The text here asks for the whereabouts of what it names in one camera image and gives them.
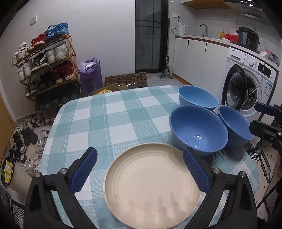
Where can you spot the black glass door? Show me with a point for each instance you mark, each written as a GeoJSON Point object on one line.
{"type": "Point", "coordinates": [151, 35]}

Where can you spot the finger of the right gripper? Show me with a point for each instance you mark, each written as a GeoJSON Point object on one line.
{"type": "Point", "coordinates": [262, 130]}
{"type": "Point", "coordinates": [265, 109]}

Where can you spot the white washing machine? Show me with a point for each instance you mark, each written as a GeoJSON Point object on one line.
{"type": "Point", "coordinates": [248, 80]}

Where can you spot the black rice cooker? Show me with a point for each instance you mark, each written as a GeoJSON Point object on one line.
{"type": "Point", "coordinates": [248, 38]}

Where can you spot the white electric kettle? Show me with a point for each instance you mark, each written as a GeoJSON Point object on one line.
{"type": "Point", "coordinates": [182, 29]}

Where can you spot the white kitchen cabinet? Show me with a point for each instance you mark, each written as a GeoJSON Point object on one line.
{"type": "Point", "coordinates": [199, 63]}

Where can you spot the large blue bowl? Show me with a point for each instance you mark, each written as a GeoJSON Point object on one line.
{"type": "Point", "coordinates": [198, 128]}

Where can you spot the cardboard box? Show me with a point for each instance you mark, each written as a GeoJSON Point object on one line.
{"type": "Point", "coordinates": [111, 88]}

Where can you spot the wooden shoe rack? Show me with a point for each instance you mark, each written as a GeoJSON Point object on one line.
{"type": "Point", "coordinates": [44, 66]}

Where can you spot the large beige plate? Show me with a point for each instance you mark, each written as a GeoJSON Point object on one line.
{"type": "Point", "coordinates": [149, 186]}

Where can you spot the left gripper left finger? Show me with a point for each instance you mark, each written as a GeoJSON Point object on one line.
{"type": "Point", "coordinates": [80, 170]}

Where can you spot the yellow snack packet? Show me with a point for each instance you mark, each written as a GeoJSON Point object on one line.
{"type": "Point", "coordinates": [7, 171]}

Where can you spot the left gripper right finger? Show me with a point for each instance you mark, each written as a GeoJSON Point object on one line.
{"type": "Point", "coordinates": [201, 171]}

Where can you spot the upright vacuum cleaner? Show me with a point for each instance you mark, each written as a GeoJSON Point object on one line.
{"type": "Point", "coordinates": [166, 73]}

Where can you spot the purple plastic bag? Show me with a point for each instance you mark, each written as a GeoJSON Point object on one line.
{"type": "Point", "coordinates": [90, 76]}

